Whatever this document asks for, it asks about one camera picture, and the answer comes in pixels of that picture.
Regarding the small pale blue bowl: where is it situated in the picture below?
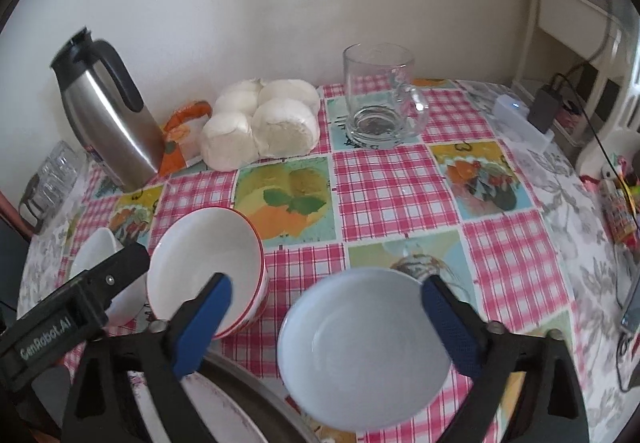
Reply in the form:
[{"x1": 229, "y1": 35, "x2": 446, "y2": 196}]
[{"x1": 276, "y1": 268, "x2": 453, "y2": 431}]

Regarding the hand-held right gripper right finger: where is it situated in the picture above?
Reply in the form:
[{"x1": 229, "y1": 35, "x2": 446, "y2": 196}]
[{"x1": 421, "y1": 274, "x2": 591, "y2": 443}]

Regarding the black charger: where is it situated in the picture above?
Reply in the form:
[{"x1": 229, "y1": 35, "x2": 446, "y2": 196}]
[{"x1": 529, "y1": 83, "x2": 569, "y2": 132}]

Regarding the stainless steel thermos jug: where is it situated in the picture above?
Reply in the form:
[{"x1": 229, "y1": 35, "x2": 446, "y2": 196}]
[{"x1": 50, "y1": 27, "x2": 166, "y2": 191}]

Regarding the white square bowl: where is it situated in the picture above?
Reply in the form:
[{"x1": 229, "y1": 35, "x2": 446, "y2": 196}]
[{"x1": 67, "y1": 227, "x2": 148, "y2": 326}]

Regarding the black cable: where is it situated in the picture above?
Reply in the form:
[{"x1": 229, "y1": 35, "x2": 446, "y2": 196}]
[{"x1": 550, "y1": 18, "x2": 640, "y2": 394}]

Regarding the colourful candy tube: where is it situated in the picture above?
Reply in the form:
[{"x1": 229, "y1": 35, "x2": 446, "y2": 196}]
[{"x1": 599, "y1": 178, "x2": 640, "y2": 245}]

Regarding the pink checked printed tablecloth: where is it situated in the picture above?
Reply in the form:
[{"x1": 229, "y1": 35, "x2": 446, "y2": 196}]
[{"x1": 62, "y1": 78, "x2": 576, "y2": 443}]

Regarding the white shelf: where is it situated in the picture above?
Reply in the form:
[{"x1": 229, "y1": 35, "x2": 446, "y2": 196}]
[{"x1": 510, "y1": 0, "x2": 640, "y2": 138}]

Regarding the stainless steel basin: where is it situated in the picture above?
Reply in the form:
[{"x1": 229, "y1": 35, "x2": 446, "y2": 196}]
[{"x1": 127, "y1": 353, "x2": 321, "y2": 443}]

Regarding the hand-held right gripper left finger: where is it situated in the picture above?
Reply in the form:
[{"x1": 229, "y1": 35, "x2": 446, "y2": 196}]
[{"x1": 61, "y1": 272, "x2": 233, "y2": 443}]

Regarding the orange snack packet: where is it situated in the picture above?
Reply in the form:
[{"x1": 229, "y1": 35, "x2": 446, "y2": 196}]
[{"x1": 159, "y1": 100, "x2": 214, "y2": 174}]

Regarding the clear glass cup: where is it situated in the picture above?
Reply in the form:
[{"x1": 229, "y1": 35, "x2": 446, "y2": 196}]
[
  {"x1": 49, "y1": 140, "x2": 88, "y2": 188},
  {"x1": 36, "y1": 158, "x2": 68, "y2": 206}
]

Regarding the clear glass mug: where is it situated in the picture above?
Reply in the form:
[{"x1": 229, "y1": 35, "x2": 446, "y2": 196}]
[{"x1": 342, "y1": 43, "x2": 431, "y2": 150}]

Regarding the bag of white steamed buns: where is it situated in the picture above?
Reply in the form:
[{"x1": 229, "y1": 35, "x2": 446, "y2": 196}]
[{"x1": 200, "y1": 78, "x2": 322, "y2": 172}]

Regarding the white power strip with charger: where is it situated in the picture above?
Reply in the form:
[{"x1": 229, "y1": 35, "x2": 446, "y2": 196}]
[{"x1": 492, "y1": 93, "x2": 557, "y2": 154}]

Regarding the glass teapot with black handle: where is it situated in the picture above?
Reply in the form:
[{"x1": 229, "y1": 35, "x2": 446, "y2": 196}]
[{"x1": 19, "y1": 172, "x2": 55, "y2": 235}]

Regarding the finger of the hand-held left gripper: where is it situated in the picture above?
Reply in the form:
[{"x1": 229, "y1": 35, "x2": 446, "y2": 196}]
[{"x1": 70, "y1": 242, "x2": 151, "y2": 324}]

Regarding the smartphone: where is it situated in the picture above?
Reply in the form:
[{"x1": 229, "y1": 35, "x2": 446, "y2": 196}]
[{"x1": 620, "y1": 273, "x2": 640, "y2": 337}]

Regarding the round floral rim plate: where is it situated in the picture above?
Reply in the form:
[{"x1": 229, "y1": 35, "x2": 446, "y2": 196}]
[{"x1": 132, "y1": 370, "x2": 268, "y2": 443}]

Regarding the strawberry print bowl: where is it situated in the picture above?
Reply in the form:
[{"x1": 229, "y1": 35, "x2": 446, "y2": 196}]
[{"x1": 146, "y1": 207, "x2": 271, "y2": 339}]

